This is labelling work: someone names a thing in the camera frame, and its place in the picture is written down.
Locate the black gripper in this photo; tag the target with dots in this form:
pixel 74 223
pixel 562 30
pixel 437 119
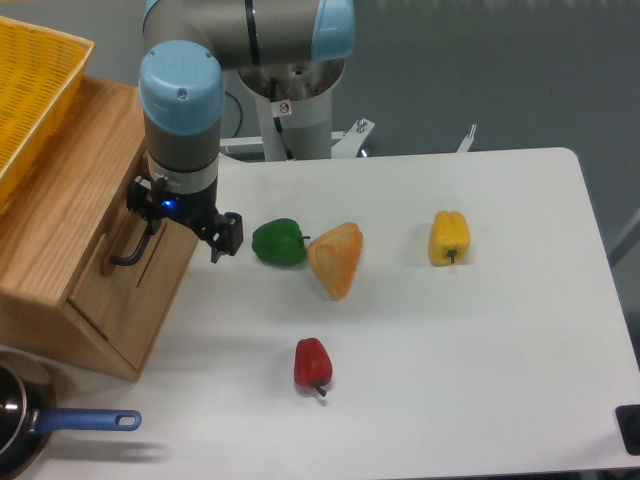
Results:
pixel 152 200

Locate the green toy bell pepper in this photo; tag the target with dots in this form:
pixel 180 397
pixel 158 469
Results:
pixel 279 242

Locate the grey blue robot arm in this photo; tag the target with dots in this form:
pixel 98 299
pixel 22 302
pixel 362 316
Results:
pixel 289 54

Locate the white table bracket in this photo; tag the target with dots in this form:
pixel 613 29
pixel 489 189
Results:
pixel 467 141

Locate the red toy bell pepper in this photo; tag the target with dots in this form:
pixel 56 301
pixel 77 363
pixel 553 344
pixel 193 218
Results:
pixel 313 368

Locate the yellow plastic basket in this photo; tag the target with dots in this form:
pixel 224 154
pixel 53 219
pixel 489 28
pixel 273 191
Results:
pixel 41 72

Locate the blue handled frying pan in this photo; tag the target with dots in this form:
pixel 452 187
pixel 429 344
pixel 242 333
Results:
pixel 30 414

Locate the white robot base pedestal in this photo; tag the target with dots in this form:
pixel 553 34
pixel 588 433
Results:
pixel 294 107

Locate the orange toy bread wedge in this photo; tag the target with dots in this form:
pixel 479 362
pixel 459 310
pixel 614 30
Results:
pixel 334 257

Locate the wooden drawer cabinet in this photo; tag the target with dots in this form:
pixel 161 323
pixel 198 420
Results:
pixel 52 226

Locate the yellow toy bell pepper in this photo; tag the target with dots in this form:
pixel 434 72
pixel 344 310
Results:
pixel 449 238

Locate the black corner clamp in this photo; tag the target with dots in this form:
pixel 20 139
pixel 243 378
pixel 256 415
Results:
pixel 628 418

